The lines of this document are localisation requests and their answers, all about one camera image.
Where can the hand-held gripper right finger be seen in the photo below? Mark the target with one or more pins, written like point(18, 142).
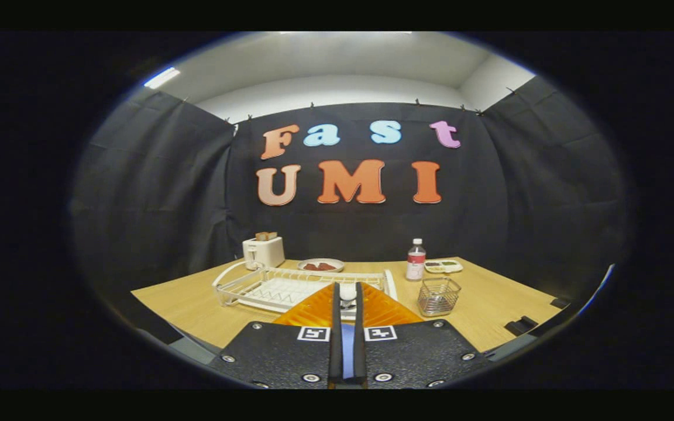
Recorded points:
point(359, 351)

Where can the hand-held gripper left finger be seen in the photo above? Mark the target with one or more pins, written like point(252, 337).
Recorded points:
point(337, 351)

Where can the blue plate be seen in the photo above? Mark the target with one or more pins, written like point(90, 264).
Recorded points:
point(347, 351)

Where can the white spoon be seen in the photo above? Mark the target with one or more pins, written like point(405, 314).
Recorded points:
point(347, 291)

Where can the white plate with meat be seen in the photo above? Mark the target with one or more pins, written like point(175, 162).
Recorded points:
point(320, 261)

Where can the clear bottle red label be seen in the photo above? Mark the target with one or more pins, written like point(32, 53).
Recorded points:
point(415, 263)

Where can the white divided food tray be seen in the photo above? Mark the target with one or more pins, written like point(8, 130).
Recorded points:
point(443, 270)

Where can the white toaster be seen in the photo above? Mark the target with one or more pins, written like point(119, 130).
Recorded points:
point(264, 252)

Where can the toast slice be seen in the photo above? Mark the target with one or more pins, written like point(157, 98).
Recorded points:
point(265, 236)

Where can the black table clamp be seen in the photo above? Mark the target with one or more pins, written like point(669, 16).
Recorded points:
point(560, 303)
point(521, 325)

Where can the black backdrop cloth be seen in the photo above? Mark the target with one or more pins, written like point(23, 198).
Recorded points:
point(518, 193)

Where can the ceiling light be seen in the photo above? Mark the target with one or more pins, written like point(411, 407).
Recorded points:
point(161, 78)

